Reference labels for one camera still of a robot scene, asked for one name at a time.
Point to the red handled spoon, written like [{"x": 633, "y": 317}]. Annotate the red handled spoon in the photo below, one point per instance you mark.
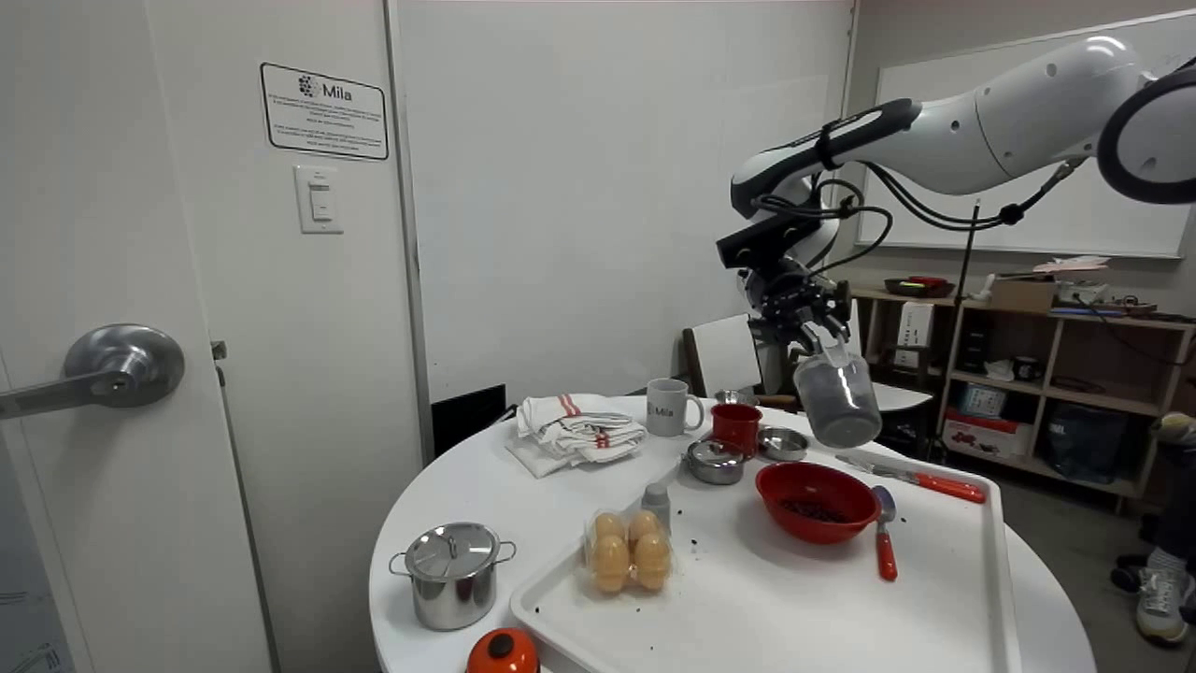
[{"x": 884, "y": 543}]

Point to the white red striped cloth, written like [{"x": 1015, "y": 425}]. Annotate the white red striped cloth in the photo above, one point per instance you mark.
[{"x": 573, "y": 432}]

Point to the red bowl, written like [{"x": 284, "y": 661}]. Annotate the red bowl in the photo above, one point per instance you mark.
[{"x": 815, "y": 503}]

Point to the small steel lidded bowl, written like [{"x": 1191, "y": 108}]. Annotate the small steel lidded bowl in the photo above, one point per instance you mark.
[{"x": 710, "y": 462}]

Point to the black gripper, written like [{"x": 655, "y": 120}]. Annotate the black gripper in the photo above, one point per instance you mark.
[{"x": 775, "y": 255}]

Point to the small salt shaker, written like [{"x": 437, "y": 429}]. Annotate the small salt shaker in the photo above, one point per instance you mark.
[{"x": 655, "y": 498}]

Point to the white board leaning on wall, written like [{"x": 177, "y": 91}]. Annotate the white board leaning on wall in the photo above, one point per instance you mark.
[{"x": 726, "y": 358}]

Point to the white plastic tray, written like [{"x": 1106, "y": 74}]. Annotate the white plastic tray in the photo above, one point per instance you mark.
[{"x": 744, "y": 597}]

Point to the red handled fork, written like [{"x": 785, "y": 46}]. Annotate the red handled fork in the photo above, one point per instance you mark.
[{"x": 921, "y": 476}]

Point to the red cup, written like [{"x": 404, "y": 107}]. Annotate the red cup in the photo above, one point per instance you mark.
[{"x": 734, "y": 429}]

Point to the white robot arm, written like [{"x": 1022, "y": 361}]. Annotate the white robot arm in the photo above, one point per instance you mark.
[{"x": 1141, "y": 145}]

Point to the light switch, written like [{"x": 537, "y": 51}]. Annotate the light switch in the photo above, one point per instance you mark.
[{"x": 320, "y": 209}]

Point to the door handle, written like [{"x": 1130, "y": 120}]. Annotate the door handle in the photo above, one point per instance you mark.
[{"x": 126, "y": 365}]

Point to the wall sign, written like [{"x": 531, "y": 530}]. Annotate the wall sign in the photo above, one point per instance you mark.
[{"x": 323, "y": 113}]

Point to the whiteboard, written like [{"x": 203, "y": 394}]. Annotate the whiteboard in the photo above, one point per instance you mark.
[{"x": 1028, "y": 91}]

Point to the orange round object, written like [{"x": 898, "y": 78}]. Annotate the orange round object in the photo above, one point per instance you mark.
[{"x": 506, "y": 651}]

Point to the bag of bread rolls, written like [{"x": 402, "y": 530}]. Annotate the bag of bread rolls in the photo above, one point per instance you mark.
[{"x": 628, "y": 551}]

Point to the white mug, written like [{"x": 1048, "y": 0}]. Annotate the white mug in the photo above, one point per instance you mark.
[{"x": 671, "y": 410}]

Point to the wooden shelf unit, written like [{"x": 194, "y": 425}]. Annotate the wooden shelf unit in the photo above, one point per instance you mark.
[{"x": 1065, "y": 394}]

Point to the white sneaker foot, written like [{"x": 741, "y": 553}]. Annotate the white sneaker foot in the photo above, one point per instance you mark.
[{"x": 1160, "y": 601}]

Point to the steel pot with lid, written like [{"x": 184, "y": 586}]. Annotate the steel pot with lid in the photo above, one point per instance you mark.
[{"x": 452, "y": 573}]

